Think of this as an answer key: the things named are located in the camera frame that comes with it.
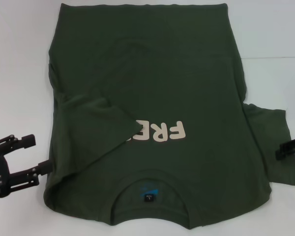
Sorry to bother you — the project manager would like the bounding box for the dark green FREE t-shirt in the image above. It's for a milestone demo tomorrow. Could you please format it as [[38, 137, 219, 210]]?
[[43, 2, 295, 227]]

